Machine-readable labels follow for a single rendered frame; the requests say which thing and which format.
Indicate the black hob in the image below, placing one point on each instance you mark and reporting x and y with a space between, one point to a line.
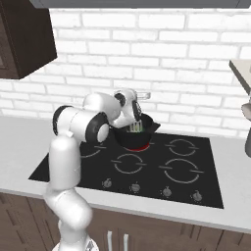
153 183

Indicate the black cooking pot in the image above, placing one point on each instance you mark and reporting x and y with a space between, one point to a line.
134 140

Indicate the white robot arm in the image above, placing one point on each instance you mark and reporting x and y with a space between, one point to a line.
67 157

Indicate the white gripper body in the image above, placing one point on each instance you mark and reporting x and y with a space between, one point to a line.
125 120

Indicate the grey rounded vessel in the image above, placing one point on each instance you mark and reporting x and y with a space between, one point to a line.
248 137

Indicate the dark brown wall cupboard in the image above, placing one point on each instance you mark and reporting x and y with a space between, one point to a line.
23 39

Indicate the brown cupboard door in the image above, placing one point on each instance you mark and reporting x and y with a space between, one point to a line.
237 241
170 237
99 228
23 222

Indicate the grey extractor hood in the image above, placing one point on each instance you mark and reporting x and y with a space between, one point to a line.
137 3

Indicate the grey hob knob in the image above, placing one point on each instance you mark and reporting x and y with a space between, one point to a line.
135 187
167 191
107 183
197 196

